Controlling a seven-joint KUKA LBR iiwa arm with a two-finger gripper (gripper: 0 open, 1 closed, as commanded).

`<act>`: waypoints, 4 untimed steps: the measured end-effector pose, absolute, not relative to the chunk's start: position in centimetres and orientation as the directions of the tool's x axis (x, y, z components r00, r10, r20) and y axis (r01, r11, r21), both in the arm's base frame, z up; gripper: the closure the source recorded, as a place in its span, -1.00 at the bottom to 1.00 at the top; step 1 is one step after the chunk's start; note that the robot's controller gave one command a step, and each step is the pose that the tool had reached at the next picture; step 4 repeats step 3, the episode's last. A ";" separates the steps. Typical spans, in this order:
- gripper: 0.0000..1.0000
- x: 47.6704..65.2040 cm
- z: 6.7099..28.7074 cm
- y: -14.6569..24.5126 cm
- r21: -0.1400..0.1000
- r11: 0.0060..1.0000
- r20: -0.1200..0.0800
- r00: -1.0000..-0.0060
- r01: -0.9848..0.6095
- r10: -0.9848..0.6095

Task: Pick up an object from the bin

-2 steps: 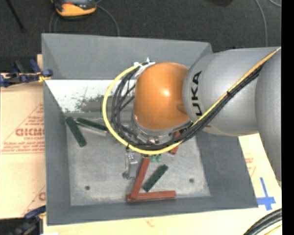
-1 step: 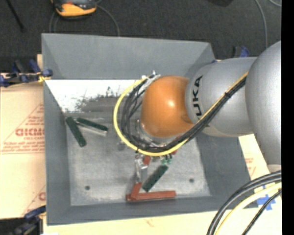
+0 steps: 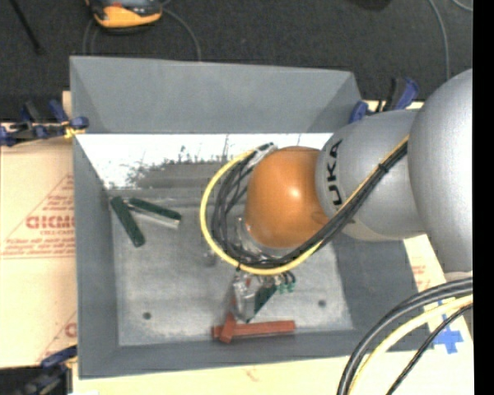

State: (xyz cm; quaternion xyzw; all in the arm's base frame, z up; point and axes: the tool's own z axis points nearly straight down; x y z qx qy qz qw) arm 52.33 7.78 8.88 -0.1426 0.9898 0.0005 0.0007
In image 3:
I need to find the dark green block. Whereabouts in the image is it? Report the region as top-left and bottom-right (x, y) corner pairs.
(128, 197), (183, 222)
(110, 196), (147, 249)
(246, 284), (278, 324)

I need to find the red-brown flat block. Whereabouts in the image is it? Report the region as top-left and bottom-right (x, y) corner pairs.
(212, 320), (296, 339)
(218, 312), (239, 344)

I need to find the grey metal bin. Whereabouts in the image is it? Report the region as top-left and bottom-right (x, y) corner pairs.
(68, 54), (433, 379)

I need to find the brown cardboard board, red print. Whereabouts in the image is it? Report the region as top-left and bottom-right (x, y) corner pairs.
(0, 90), (444, 370)

